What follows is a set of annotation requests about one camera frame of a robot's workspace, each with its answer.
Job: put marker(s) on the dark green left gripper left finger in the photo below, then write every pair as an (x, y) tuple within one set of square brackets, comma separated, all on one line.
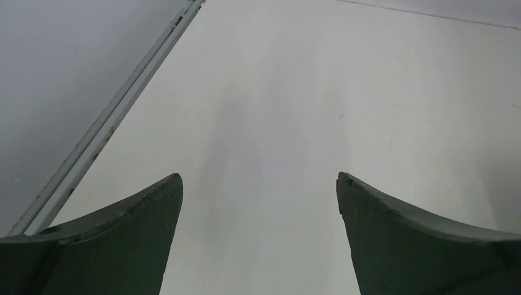
[(122, 248)]

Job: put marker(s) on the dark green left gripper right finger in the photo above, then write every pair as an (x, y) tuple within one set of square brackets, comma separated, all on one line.
[(399, 248)]

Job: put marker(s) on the aluminium frame rail left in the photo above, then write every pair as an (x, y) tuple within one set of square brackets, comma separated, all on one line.
[(70, 72)]

